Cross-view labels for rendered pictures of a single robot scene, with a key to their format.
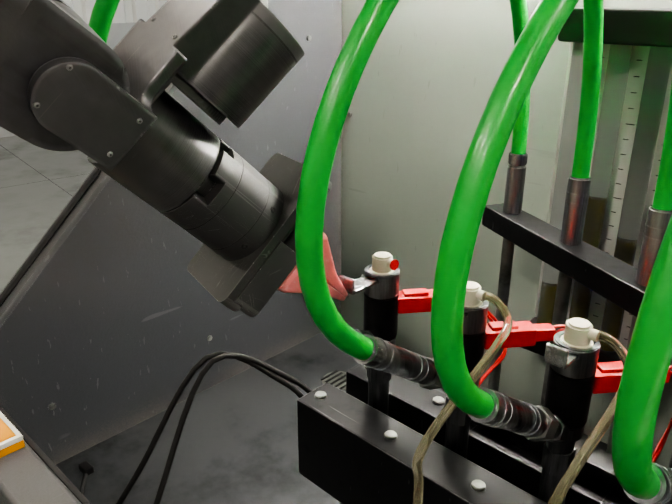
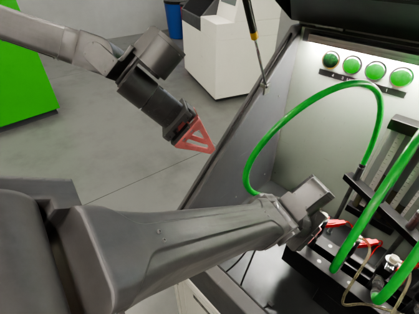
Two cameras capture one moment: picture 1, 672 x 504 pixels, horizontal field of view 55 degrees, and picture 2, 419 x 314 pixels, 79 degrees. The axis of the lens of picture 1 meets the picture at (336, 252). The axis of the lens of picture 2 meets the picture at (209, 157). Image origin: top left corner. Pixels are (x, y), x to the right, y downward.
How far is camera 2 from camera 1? 0.40 m
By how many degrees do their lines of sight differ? 17
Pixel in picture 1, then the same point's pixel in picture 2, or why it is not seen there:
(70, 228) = (206, 180)
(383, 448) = (318, 266)
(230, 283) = (295, 245)
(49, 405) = not seen: hidden behind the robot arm
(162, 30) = (299, 201)
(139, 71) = (293, 214)
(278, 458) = not seen: hidden behind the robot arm
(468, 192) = (401, 279)
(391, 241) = (297, 161)
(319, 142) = (350, 245)
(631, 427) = not seen: outside the picture
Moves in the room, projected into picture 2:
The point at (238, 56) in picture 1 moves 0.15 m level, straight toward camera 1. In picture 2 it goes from (319, 205) to (370, 294)
